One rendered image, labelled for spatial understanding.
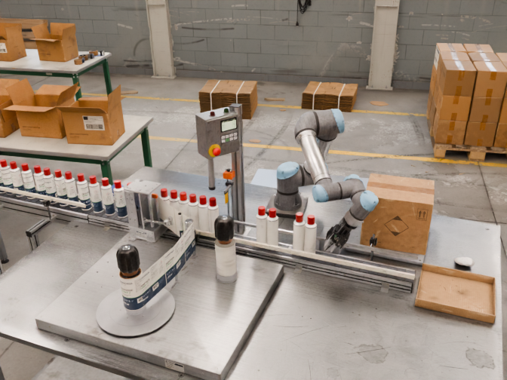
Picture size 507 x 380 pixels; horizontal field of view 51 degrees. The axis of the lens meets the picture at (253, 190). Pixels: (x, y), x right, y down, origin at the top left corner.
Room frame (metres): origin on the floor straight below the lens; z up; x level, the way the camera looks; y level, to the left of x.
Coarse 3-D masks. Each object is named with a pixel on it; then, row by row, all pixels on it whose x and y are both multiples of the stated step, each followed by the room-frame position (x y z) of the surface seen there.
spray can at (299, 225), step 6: (300, 216) 2.00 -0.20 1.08; (294, 222) 2.01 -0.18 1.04; (300, 222) 2.00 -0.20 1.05; (294, 228) 2.00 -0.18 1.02; (300, 228) 1.99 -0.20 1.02; (294, 234) 2.00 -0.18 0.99; (300, 234) 1.99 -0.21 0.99; (294, 240) 2.00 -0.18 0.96; (300, 240) 1.99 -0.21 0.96; (294, 246) 2.00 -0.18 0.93; (300, 246) 1.99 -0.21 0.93
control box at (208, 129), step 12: (228, 108) 2.31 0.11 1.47; (204, 120) 2.17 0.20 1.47; (216, 120) 2.19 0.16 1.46; (204, 132) 2.18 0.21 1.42; (216, 132) 2.19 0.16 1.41; (228, 132) 2.22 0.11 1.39; (204, 144) 2.18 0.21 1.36; (216, 144) 2.19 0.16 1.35; (228, 144) 2.22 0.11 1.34; (204, 156) 2.19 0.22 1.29; (216, 156) 2.19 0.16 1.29
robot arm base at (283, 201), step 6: (294, 192) 2.46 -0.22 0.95; (276, 198) 2.49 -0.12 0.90; (282, 198) 2.46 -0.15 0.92; (288, 198) 2.45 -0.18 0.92; (294, 198) 2.46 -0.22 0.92; (300, 198) 2.49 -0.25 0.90; (276, 204) 2.47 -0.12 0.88; (282, 204) 2.45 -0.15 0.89; (288, 204) 2.44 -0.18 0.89; (294, 204) 2.46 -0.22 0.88; (300, 204) 2.47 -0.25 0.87; (288, 210) 2.43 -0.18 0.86
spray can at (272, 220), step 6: (270, 210) 2.05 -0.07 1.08; (270, 216) 2.05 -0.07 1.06; (276, 216) 2.06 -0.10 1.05; (270, 222) 2.04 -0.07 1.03; (276, 222) 2.04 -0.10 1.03; (270, 228) 2.04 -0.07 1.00; (276, 228) 2.04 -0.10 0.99; (270, 234) 2.04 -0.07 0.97; (276, 234) 2.04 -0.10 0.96; (270, 240) 2.04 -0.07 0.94; (276, 240) 2.04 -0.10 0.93
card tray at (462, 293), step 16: (432, 272) 1.91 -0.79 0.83; (448, 272) 1.89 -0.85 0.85; (464, 272) 1.86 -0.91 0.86; (432, 288) 1.80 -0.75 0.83; (448, 288) 1.80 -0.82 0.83; (464, 288) 1.79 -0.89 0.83; (480, 288) 1.79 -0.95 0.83; (416, 304) 1.69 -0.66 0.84; (432, 304) 1.67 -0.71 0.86; (448, 304) 1.69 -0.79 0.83; (464, 304) 1.69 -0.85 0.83; (480, 304) 1.69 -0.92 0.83; (480, 320) 1.60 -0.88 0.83
